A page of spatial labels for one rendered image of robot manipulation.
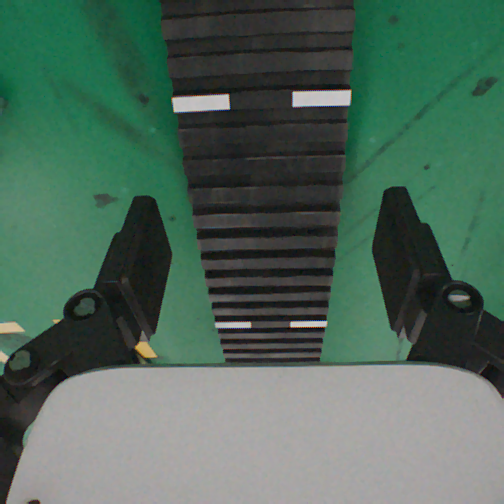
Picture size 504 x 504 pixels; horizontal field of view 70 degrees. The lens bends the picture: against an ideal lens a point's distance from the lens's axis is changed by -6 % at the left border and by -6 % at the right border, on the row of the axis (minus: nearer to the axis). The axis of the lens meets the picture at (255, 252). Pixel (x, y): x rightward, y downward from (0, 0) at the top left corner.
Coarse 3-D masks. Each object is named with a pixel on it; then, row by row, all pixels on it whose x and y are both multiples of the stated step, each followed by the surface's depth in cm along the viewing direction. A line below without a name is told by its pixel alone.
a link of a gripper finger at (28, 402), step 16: (0, 384) 9; (48, 384) 10; (0, 400) 9; (16, 400) 9; (32, 400) 9; (0, 416) 9; (16, 416) 9; (32, 416) 10; (0, 432) 8; (16, 432) 9; (0, 448) 8; (16, 448) 9; (0, 464) 8; (16, 464) 8; (0, 480) 8; (0, 496) 7
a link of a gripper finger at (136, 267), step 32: (128, 224) 12; (160, 224) 13; (128, 256) 11; (160, 256) 13; (96, 288) 11; (128, 288) 11; (160, 288) 13; (64, 320) 10; (128, 320) 11; (32, 352) 10; (64, 352) 10; (32, 384) 9
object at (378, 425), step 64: (64, 384) 8; (128, 384) 8; (192, 384) 8; (256, 384) 7; (320, 384) 7; (384, 384) 7; (448, 384) 7; (64, 448) 7; (128, 448) 7; (192, 448) 6; (256, 448) 6; (320, 448) 6; (384, 448) 6; (448, 448) 6
